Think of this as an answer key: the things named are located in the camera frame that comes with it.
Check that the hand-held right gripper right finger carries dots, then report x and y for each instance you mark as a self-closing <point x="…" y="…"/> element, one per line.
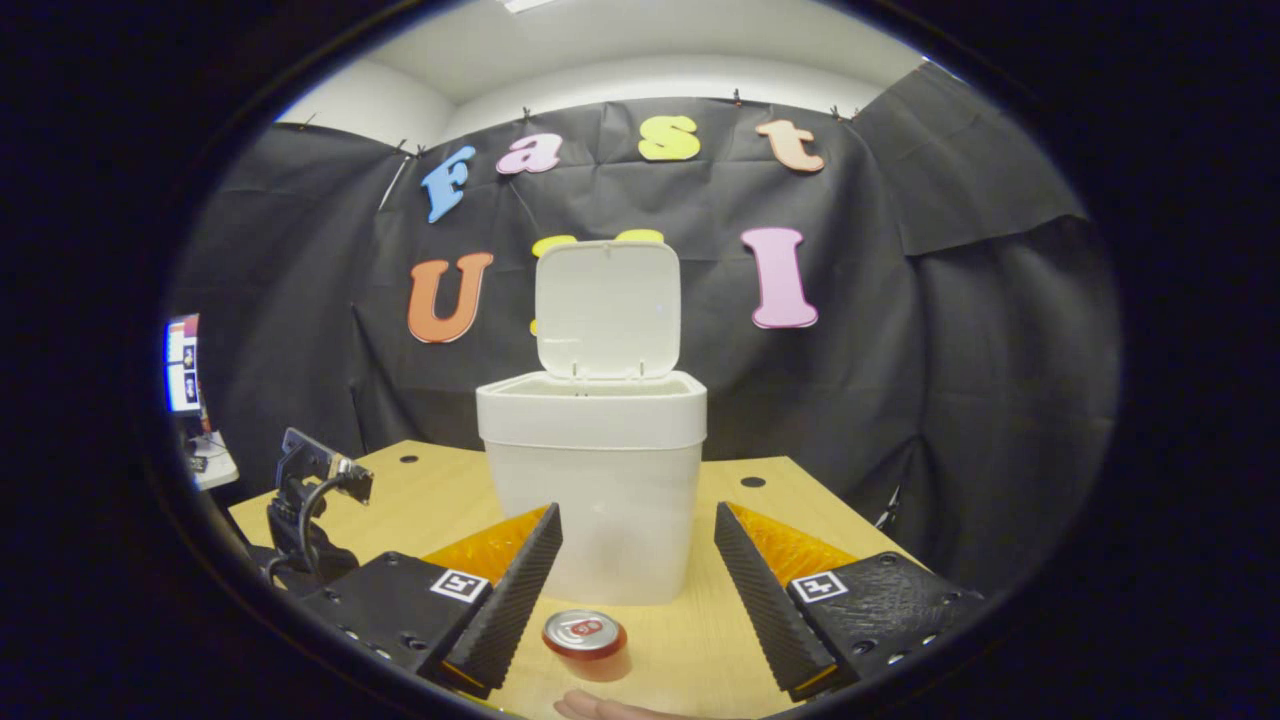
<point x="765" y="600"/>

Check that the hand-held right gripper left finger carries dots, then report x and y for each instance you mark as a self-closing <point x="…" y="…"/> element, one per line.
<point x="510" y="600"/>

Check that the red pop can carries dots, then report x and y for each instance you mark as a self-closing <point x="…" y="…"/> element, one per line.
<point x="585" y="650"/>

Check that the white desktop garbage bin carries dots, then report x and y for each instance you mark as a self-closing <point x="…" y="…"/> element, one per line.
<point x="590" y="480"/>

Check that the wooden desktop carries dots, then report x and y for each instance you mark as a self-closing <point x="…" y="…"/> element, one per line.
<point x="420" y="500"/>

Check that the black metal clamp stand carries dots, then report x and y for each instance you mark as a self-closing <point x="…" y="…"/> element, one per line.
<point x="300" y="540"/>

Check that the black backdrop cloth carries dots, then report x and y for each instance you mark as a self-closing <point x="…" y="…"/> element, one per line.
<point x="900" y="380"/>

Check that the white side table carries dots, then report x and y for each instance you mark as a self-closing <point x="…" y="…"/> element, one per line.
<point x="215" y="465"/>

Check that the display screen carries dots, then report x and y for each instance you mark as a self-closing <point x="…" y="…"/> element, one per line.
<point x="182" y="370"/>

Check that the ceiling light panel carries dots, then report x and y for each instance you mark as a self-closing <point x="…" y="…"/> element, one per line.
<point x="525" y="4"/>

